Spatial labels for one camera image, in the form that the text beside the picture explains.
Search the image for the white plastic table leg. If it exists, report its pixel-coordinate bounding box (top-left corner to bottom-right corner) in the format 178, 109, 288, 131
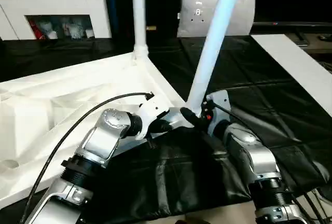
185, 0, 245, 118
131, 0, 150, 59

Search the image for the white plastic table top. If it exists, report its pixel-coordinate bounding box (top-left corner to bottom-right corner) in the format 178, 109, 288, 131
0, 49, 196, 207

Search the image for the black table mat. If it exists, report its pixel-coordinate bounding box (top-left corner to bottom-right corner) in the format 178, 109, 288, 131
0, 35, 332, 218

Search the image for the grey cushion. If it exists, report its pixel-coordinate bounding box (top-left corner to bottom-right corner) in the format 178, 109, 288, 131
176, 0, 256, 38

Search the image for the white cabinet with glass doors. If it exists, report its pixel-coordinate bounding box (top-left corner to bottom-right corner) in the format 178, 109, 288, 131
0, 0, 113, 40

